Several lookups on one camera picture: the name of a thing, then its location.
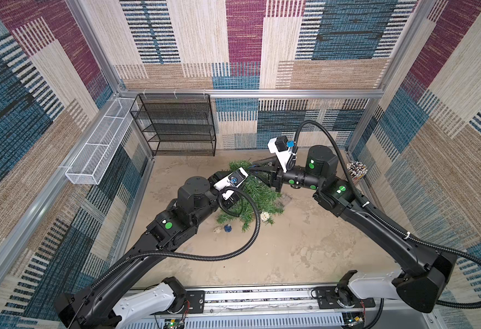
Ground small green christmas tree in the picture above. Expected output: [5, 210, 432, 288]
[216, 172, 284, 232]

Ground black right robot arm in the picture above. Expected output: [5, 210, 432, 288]
[250, 145, 457, 313]

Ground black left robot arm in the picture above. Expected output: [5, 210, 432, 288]
[55, 171, 256, 328]

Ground cup of coloured pencils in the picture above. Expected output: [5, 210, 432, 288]
[347, 161, 368, 185]

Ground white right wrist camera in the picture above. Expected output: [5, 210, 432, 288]
[268, 136, 297, 173]

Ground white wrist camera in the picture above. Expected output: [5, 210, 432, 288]
[268, 136, 297, 173]
[214, 167, 249, 191]

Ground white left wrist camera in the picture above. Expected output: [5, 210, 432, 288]
[214, 167, 249, 191]

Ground black left corrugated cable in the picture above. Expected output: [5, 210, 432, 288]
[87, 186, 262, 293]

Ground black corrugated cable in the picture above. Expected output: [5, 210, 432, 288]
[87, 186, 262, 293]
[293, 120, 481, 310]

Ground black wire shelf rack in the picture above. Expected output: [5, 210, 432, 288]
[130, 93, 217, 156]

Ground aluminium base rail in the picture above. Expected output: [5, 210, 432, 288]
[114, 283, 444, 328]

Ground black right corrugated cable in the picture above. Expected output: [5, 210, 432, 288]
[293, 120, 481, 310]

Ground white wire mesh basket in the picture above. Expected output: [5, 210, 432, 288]
[66, 98, 134, 185]

